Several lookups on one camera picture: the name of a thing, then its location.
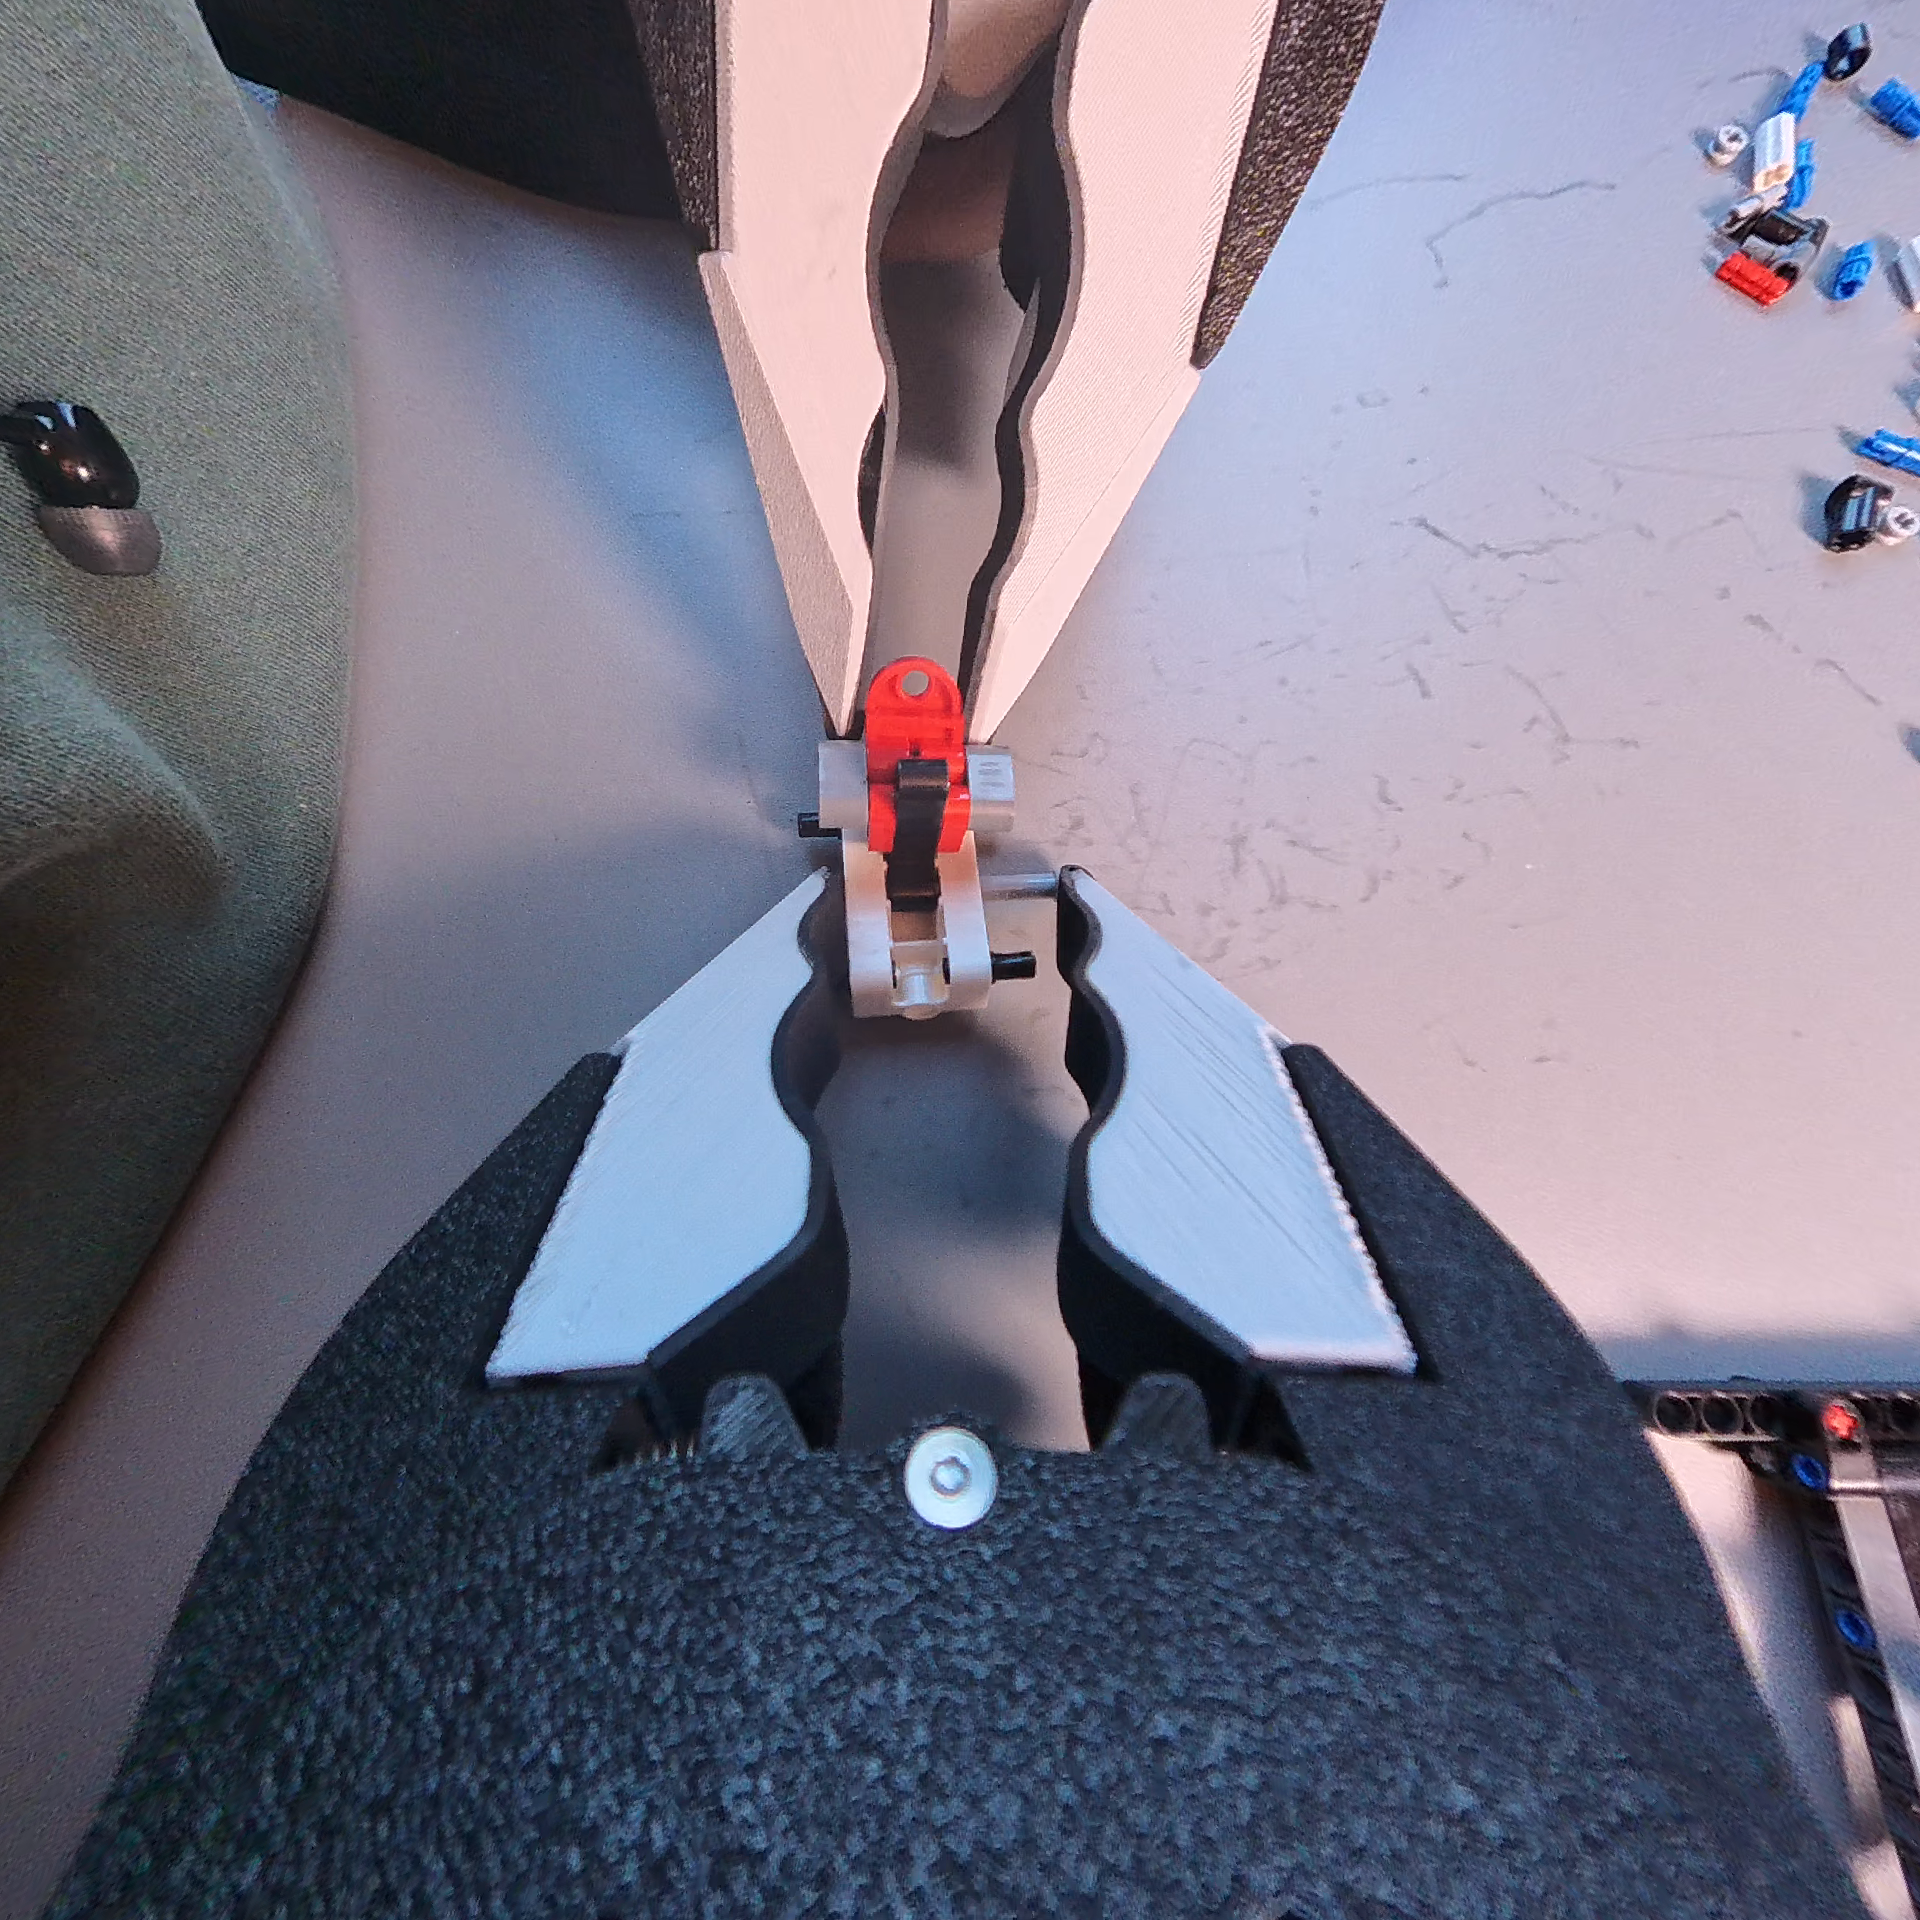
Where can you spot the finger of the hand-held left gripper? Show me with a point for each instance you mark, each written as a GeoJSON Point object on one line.
{"type": "Point", "coordinates": [1126, 299]}
{"type": "Point", "coordinates": [811, 271]}

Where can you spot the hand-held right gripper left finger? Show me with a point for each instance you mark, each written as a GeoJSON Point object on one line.
{"type": "Point", "coordinates": [675, 1186]}

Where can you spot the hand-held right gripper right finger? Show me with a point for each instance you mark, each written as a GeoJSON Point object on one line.
{"type": "Point", "coordinates": [1246, 1186]}

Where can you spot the white toy brick piece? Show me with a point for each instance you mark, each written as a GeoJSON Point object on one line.
{"type": "Point", "coordinates": [914, 900]}

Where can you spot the red toy brick piece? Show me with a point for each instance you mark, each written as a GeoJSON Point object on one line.
{"type": "Point", "coordinates": [911, 750]}

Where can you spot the pile of small toy bricks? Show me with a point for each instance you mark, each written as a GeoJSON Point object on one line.
{"type": "Point", "coordinates": [1815, 211]}

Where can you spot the grey desk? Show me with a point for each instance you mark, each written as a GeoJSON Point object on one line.
{"type": "Point", "coordinates": [1499, 841]}

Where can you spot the toy vehicle chassis build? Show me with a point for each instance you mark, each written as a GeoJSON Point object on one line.
{"type": "Point", "coordinates": [1801, 1499]}

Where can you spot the green sweatshirt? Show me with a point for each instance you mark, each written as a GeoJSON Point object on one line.
{"type": "Point", "coordinates": [151, 750]}

